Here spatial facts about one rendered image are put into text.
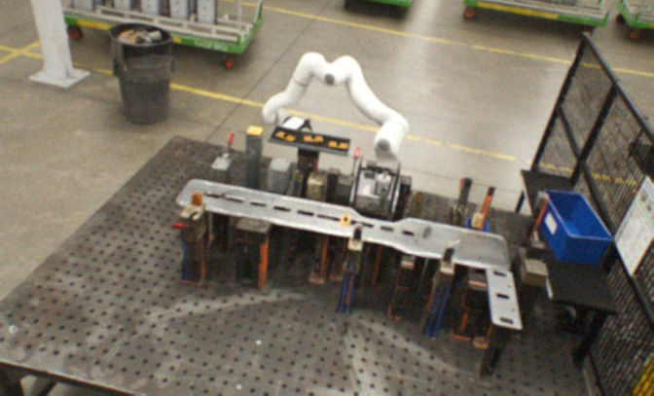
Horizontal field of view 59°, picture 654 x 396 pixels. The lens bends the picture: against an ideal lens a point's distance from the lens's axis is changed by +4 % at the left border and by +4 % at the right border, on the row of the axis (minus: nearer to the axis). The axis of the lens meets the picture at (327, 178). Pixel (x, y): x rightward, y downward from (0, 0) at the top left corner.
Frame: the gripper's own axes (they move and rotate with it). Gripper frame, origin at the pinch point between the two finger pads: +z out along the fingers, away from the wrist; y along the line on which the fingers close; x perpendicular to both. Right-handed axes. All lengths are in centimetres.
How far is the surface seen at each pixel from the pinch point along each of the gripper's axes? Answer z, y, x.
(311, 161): 20.3, 7.4, -1.3
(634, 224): 126, -58, -37
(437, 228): 73, -12, -32
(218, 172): 10.6, 43.3, 19.0
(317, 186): 38.3, 14.5, -0.8
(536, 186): 67, -67, -62
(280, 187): 27.8, 26.7, 3.8
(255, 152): 4.0, 24.3, 11.3
